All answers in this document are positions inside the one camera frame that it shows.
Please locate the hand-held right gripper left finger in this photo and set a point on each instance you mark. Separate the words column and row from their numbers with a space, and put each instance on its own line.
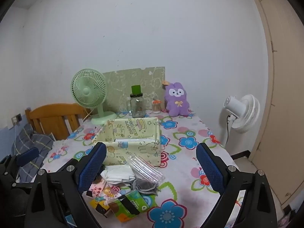
column 92, row 168

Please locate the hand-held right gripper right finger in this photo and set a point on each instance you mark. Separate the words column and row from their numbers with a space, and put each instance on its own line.
column 211, row 171

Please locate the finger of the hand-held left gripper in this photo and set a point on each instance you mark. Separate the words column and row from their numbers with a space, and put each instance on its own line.
column 28, row 155

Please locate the white cloth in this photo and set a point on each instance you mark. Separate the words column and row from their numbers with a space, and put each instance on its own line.
column 117, row 174

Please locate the pink cartoon tissue pack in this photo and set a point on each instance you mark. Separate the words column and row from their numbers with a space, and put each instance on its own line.
column 106, row 191

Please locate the yellow cartoon tissue pack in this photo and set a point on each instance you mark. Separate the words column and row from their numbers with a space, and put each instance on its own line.
column 98, row 203

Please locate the clear bag of straws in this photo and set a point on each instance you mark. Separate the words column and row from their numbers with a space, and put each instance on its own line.
column 146, row 169

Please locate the orange green tissue pack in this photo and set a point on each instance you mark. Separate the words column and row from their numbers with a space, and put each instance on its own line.
column 121, row 215

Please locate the yellow cartoon fabric storage box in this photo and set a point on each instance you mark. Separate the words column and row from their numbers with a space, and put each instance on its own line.
column 144, row 149

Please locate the grey plaid bedding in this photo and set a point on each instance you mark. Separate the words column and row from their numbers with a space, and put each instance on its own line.
column 35, row 144

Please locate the white standing fan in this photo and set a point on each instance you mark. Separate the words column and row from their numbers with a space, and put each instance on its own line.
column 247, row 114

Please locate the purple plush bunny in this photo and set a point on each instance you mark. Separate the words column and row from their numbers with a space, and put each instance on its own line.
column 177, row 104

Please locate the glass jar mug green lid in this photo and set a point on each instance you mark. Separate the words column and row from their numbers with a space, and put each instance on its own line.
column 137, row 106

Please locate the green desk fan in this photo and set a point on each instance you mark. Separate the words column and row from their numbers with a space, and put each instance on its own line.
column 86, row 91

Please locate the cotton swab jar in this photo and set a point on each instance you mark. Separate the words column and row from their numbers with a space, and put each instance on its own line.
column 156, row 108

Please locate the beige door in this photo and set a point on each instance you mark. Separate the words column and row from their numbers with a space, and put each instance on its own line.
column 285, row 99

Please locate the green patterned board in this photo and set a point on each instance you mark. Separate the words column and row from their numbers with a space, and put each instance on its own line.
column 142, row 78

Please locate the wall socket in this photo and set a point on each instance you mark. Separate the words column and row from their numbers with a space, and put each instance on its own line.
column 17, row 118

